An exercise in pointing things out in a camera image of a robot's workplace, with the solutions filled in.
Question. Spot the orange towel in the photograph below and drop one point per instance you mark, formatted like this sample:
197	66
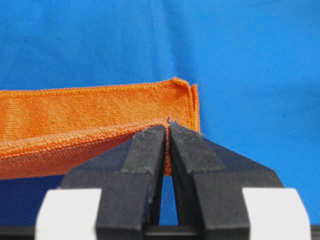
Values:
48	132

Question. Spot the blue table cloth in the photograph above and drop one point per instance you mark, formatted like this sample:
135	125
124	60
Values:
256	64

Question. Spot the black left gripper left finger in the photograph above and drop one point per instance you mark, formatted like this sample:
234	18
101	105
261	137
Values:
130	177

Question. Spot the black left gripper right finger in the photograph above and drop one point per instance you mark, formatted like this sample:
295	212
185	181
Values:
208	180

